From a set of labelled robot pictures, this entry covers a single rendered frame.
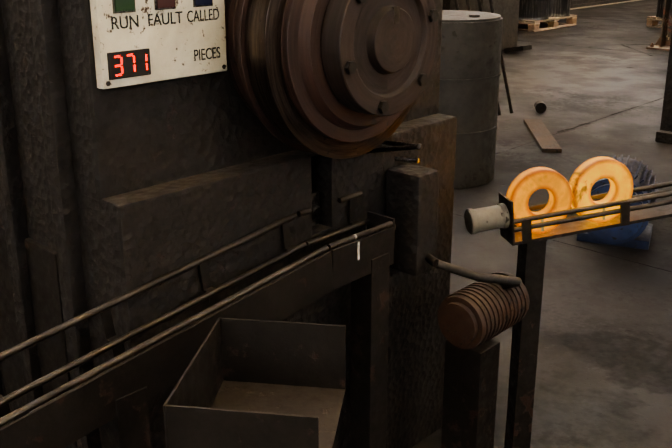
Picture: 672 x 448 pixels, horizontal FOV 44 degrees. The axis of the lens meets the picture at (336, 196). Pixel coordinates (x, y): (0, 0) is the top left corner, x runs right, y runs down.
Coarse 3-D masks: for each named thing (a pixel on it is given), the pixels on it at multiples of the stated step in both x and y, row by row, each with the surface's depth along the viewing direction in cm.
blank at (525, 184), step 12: (540, 168) 193; (516, 180) 193; (528, 180) 192; (540, 180) 192; (552, 180) 193; (564, 180) 194; (516, 192) 192; (528, 192) 193; (552, 192) 194; (564, 192) 194; (516, 204) 193; (552, 204) 196; (564, 204) 195; (516, 216) 194; (564, 216) 196; (540, 228) 196; (552, 228) 197
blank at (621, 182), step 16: (592, 160) 195; (608, 160) 194; (576, 176) 195; (592, 176) 195; (608, 176) 196; (624, 176) 196; (576, 192) 195; (608, 192) 200; (624, 192) 198; (608, 208) 198
